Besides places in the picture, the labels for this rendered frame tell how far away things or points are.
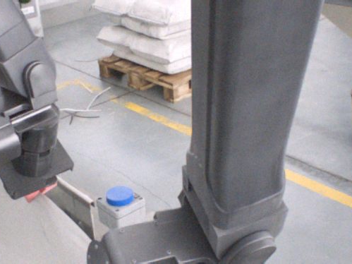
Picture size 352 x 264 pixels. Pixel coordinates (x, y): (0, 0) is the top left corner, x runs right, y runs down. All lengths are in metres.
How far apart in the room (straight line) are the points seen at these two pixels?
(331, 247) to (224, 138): 2.17
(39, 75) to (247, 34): 0.43
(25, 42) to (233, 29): 0.44
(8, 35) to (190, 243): 0.33
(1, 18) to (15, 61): 0.05
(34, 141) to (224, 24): 0.49
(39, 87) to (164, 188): 2.18
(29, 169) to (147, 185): 2.11
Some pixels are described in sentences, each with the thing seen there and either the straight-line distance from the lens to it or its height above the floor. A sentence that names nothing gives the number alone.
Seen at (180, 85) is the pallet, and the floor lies 0.11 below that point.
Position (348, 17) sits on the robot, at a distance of 0.86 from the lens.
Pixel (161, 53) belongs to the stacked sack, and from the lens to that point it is 3.68.
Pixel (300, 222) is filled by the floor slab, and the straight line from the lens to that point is 2.61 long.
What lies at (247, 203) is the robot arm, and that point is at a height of 1.28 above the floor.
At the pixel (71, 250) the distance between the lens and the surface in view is 0.76.
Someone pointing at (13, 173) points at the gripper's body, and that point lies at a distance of 0.79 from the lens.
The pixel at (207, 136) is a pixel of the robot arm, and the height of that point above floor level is 1.35.
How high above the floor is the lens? 1.51
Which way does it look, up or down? 29 degrees down
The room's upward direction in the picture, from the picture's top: 5 degrees counter-clockwise
